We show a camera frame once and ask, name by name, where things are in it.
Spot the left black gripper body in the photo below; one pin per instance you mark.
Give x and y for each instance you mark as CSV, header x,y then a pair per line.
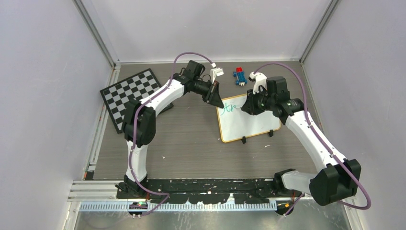
x,y
205,89

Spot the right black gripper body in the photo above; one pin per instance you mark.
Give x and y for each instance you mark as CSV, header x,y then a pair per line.
x,y
259,102

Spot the yellow framed whiteboard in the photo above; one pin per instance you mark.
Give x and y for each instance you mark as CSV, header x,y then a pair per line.
x,y
236,125

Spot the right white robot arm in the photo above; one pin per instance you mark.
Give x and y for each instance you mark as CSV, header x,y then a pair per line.
x,y
336,177

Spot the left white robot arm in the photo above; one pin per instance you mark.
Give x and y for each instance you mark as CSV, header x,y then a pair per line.
x,y
139,125

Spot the blue red toy car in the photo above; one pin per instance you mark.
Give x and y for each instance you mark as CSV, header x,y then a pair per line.
x,y
239,76

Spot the black white checkerboard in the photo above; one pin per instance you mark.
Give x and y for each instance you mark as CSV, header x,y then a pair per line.
x,y
116,96

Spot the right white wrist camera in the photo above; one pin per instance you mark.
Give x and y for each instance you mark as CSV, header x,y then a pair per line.
x,y
259,80

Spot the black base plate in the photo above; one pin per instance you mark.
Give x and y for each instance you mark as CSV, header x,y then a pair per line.
x,y
207,191

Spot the aluminium frame rail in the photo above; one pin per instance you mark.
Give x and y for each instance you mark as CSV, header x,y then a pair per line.
x,y
100,195

